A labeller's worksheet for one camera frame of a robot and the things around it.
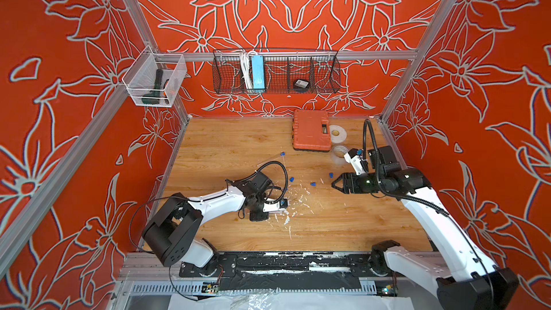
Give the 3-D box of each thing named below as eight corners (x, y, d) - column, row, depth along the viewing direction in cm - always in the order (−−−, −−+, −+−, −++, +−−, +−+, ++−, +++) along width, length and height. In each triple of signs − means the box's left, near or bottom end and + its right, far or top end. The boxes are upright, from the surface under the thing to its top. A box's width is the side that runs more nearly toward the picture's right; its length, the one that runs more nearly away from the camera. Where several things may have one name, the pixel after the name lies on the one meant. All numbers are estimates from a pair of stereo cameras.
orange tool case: (294, 153, 106) (294, 147, 102) (291, 115, 123) (291, 109, 120) (333, 153, 106) (335, 147, 102) (325, 115, 123) (326, 109, 119)
